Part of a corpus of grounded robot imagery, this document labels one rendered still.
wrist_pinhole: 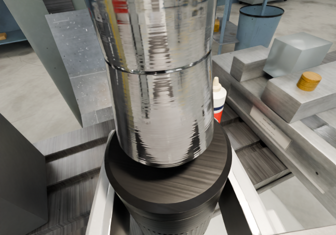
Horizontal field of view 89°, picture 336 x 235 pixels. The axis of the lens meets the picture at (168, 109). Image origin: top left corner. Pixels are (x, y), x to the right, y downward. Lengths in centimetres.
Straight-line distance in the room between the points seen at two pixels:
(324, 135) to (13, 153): 41
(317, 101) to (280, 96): 4
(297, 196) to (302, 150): 119
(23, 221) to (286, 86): 38
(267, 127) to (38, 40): 57
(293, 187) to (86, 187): 137
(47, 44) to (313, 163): 61
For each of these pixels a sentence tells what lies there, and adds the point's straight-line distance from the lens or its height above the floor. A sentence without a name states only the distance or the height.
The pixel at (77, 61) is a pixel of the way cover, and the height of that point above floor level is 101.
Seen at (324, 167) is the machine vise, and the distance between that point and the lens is 29.
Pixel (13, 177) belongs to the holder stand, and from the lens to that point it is 28.
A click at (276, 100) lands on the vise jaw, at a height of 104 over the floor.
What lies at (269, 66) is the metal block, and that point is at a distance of 36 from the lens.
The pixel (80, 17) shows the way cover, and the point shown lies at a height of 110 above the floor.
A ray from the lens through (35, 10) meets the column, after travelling 56.
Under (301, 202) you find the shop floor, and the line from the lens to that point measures 149.
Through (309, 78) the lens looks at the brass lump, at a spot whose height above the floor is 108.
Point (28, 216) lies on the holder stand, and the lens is 29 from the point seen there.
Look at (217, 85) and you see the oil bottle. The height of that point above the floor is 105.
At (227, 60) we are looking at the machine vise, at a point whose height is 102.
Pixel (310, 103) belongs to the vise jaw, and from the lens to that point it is 29.
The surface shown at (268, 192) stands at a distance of 40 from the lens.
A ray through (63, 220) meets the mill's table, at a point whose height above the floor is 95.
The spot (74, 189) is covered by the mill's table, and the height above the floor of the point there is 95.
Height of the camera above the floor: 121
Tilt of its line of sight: 43 degrees down
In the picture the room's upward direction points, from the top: 4 degrees counter-clockwise
